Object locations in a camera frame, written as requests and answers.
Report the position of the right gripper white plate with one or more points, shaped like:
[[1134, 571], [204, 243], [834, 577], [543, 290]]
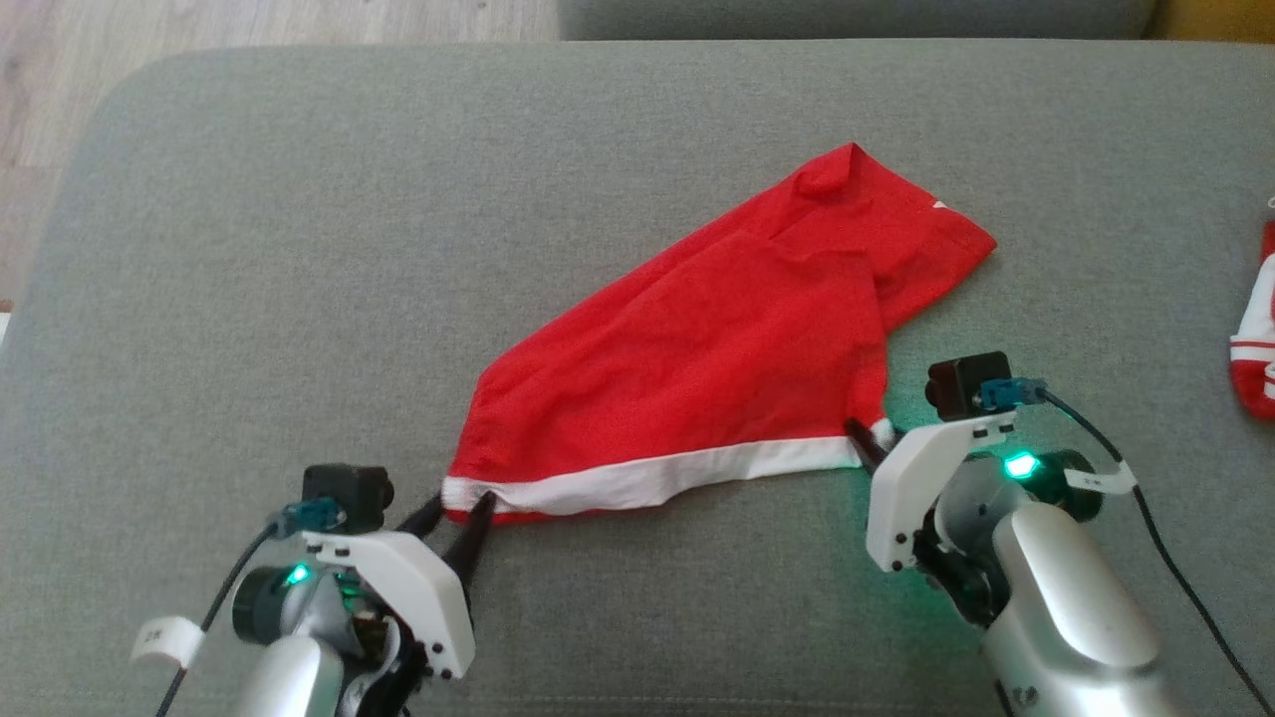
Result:
[[916, 488]]

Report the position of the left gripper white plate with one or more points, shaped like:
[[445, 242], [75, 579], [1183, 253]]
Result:
[[418, 597]]

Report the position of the red jersey with white sleeves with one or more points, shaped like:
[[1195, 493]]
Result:
[[697, 349]]

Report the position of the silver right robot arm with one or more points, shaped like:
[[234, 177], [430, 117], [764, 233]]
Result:
[[1066, 617]]

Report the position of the crumpled red and white garment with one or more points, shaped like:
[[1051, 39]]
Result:
[[1257, 388]]

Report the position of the grey fabric sofa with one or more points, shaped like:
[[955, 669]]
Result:
[[299, 299]]

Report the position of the yellow wooden furniture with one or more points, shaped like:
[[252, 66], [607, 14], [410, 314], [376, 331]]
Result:
[[1215, 18]]

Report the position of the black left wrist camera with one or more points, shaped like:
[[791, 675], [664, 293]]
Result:
[[344, 493]]

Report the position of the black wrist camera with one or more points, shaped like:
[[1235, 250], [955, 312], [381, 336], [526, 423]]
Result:
[[961, 383], [344, 493]]

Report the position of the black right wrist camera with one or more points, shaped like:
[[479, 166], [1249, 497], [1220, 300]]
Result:
[[961, 383]]

